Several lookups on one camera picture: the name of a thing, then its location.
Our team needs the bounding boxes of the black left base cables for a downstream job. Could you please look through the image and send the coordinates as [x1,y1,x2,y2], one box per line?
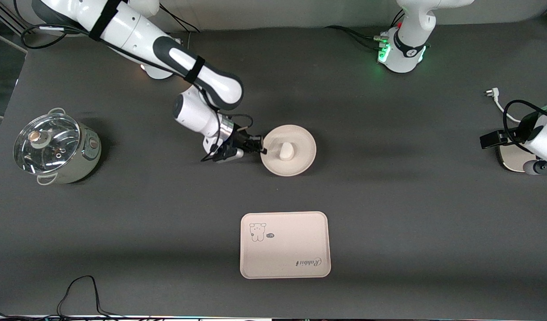
[325,11,406,50]

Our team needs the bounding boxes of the white power plug cable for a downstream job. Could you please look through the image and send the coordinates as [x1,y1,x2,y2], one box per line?
[485,88,522,123]

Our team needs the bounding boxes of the black base cables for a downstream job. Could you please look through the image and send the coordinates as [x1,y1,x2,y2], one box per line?
[160,4,202,34]
[325,11,406,50]

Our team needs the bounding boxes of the cream rabbit print tray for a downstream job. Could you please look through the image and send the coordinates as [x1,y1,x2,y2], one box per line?
[240,211,332,279]

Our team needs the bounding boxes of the round cream plate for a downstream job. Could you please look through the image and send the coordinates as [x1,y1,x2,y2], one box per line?
[260,125,317,177]

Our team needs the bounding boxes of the black right base cables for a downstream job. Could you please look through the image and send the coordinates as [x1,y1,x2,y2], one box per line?
[160,4,202,34]

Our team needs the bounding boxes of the glass pot lid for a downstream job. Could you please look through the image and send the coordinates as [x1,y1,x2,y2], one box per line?
[13,113,81,174]

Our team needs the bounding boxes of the pale green cooking pot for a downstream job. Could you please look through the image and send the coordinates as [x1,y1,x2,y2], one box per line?
[13,108,102,185]

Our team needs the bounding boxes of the cream flat appliance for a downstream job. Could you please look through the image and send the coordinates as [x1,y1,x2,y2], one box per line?
[498,145,536,173]

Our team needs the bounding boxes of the thin black table cable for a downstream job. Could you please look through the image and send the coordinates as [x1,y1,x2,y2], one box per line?
[0,275,122,320]

